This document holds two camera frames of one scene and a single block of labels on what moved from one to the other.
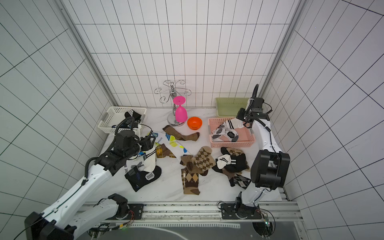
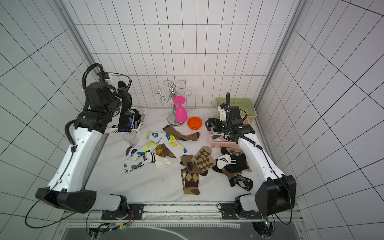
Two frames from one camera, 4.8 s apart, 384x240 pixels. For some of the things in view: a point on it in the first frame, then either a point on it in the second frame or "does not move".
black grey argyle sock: (240, 180) does not move
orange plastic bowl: (194, 123) does not move
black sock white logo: (139, 178) -> (125, 122)
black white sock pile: (232, 161) does not move
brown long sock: (191, 136) does not move
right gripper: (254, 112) -> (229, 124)
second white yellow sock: (136, 161) does not move
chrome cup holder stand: (172, 87) does not move
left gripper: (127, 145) -> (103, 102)
